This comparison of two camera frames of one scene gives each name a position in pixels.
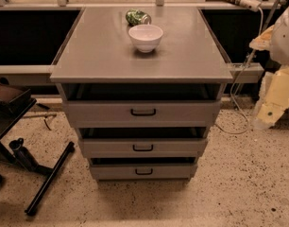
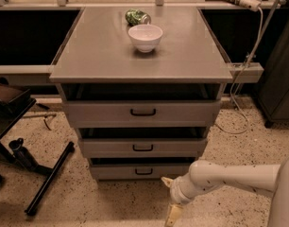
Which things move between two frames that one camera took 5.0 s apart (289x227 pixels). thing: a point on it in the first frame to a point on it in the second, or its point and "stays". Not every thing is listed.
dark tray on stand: x=10 y=104 stays
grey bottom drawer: x=144 y=171 stays
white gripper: x=284 y=40 to x=177 y=192
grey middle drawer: x=143 y=148 stays
